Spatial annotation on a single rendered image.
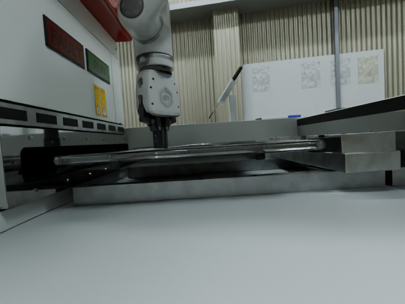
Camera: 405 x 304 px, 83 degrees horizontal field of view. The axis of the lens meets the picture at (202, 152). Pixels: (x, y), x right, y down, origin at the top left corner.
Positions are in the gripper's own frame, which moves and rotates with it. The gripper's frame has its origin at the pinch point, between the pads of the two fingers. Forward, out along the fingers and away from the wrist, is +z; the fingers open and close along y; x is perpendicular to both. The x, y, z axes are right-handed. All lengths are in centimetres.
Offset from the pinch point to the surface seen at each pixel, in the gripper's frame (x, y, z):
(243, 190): -23.2, -5.0, 9.2
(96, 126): 9.7, -9.8, -3.7
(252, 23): 71, 235, -138
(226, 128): -4.5, 23.5, -2.5
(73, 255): -18.6, -29.1, 10.0
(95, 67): 10.9, -8.2, -17.3
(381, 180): -41.1, 7.9, 8.8
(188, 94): 146, 197, -60
